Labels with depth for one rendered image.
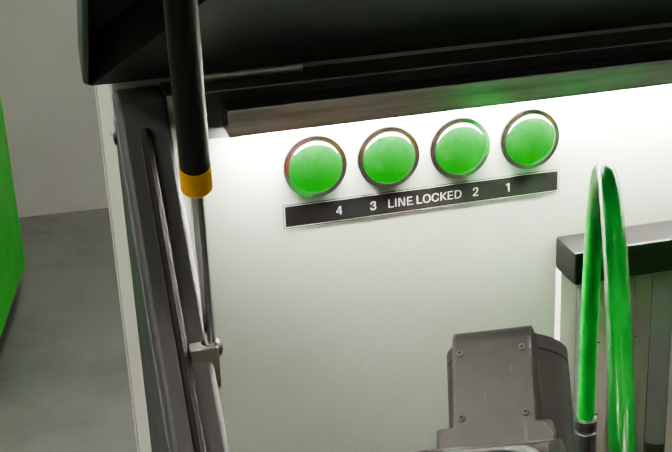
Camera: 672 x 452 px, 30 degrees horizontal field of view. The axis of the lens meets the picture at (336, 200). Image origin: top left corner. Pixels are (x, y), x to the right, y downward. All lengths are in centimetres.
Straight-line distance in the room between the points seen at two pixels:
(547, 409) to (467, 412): 4
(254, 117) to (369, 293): 20
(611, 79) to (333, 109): 23
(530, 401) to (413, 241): 50
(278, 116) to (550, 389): 42
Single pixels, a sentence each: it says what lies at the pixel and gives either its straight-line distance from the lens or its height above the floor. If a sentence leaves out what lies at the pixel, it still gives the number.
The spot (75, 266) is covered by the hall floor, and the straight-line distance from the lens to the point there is 435.
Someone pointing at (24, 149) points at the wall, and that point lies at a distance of 476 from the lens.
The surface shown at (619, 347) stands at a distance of 69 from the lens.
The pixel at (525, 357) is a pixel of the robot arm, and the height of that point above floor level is 145.
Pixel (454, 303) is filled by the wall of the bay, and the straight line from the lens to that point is 107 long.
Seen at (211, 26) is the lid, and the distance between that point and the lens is 86.
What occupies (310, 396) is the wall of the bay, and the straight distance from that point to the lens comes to 107.
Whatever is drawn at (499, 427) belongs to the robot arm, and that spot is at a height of 143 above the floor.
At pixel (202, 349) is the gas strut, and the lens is 85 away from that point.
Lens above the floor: 171
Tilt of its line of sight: 21 degrees down
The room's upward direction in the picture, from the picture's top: 3 degrees counter-clockwise
